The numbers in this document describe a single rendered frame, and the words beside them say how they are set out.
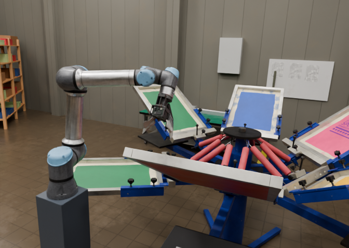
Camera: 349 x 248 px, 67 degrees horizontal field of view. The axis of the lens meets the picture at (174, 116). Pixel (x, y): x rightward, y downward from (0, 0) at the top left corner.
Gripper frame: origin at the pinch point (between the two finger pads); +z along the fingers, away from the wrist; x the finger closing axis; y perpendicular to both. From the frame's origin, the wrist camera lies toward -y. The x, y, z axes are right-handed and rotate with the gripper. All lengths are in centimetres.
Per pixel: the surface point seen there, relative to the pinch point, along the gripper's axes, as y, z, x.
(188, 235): -41, 43, 15
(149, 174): -88, 13, -38
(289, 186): -65, 3, 65
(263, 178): 23, 12, 51
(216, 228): -57, 37, 27
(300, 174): -86, -9, 72
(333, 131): -149, -64, 102
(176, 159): 22.7, 11.9, 20.3
